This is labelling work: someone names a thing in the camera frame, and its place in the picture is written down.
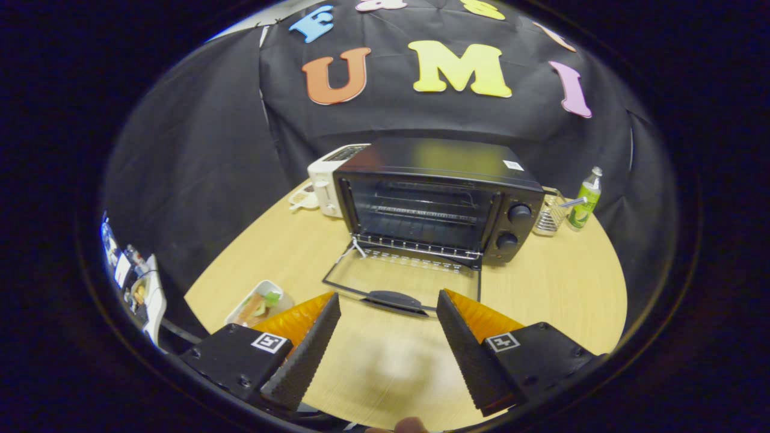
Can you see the white pop-up toaster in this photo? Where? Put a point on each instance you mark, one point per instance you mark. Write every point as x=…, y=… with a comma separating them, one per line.
x=325, y=180

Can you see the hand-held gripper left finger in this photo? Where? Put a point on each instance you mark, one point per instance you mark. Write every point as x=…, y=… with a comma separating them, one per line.
x=310, y=349

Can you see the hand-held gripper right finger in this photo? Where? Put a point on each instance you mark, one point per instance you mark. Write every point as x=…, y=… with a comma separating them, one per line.
x=466, y=349

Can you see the clear plastic food tray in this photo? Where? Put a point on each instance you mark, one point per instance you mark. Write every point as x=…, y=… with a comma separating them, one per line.
x=237, y=316

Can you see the white cart with bottles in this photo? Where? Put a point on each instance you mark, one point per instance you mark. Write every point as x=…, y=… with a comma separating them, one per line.
x=150, y=294

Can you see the blue white striped straw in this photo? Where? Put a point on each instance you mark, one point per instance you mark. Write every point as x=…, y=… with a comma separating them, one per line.
x=571, y=202

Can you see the black toaster oven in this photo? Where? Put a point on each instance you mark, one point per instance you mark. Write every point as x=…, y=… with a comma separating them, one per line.
x=445, y=159

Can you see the small white dish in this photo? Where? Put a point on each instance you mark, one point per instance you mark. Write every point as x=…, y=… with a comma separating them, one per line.
x=304, y=197

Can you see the green label drink bottle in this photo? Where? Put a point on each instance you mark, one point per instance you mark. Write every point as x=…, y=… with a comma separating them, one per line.
x=583, y=201

